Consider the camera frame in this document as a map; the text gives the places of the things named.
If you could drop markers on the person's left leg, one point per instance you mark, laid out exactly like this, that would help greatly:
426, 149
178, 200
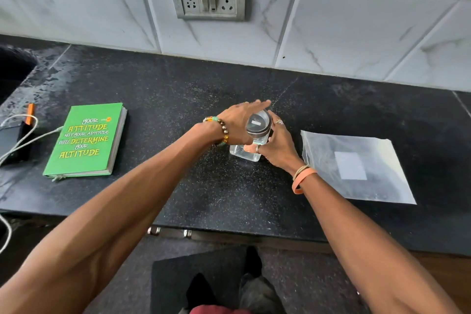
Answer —
200, 293

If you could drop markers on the black power bank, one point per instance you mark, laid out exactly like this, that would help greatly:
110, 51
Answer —
13, 142

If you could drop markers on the person's left hand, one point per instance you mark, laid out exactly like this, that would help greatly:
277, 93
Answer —
233, 124

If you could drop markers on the person's right leg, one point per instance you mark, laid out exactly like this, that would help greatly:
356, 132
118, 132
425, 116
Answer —
257, 288

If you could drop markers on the person's right hand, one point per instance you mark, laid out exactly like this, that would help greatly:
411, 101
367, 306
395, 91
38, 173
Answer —
281, 148

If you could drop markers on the person's right forearm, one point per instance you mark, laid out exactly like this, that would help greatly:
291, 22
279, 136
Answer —
360, 247

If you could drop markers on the clear jar with grey lid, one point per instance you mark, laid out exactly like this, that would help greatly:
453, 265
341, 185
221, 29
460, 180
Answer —
257, 128

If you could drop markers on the orange rubber wristband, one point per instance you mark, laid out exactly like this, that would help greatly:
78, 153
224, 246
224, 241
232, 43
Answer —
302, 178

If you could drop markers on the black kitchen sink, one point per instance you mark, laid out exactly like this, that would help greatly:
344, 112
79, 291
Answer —
13, 71

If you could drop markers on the person's leg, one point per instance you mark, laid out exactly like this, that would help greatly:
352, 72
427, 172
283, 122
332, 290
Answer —
200, 293
257, 288

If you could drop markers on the thin gold bangle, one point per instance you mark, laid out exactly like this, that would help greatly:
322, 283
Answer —
300, 171

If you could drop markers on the green hardcover notebook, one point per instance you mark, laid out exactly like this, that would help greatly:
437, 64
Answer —
88, 140

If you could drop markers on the person's right thumb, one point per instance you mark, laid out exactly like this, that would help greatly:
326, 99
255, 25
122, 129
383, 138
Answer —
252, 148

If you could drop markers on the person's red shirt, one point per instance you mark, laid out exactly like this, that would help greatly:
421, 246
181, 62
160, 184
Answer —
219, 310

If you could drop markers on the orange and black pen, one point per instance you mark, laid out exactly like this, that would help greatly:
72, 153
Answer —
29, 111

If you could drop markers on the person's left fingers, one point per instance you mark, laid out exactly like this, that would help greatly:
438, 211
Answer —
255, 105

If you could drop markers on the clear plastic zip bag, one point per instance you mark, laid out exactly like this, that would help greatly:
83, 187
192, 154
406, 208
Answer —
353, 166

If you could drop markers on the person's left forearm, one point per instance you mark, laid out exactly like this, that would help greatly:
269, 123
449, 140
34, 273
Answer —
110, 214

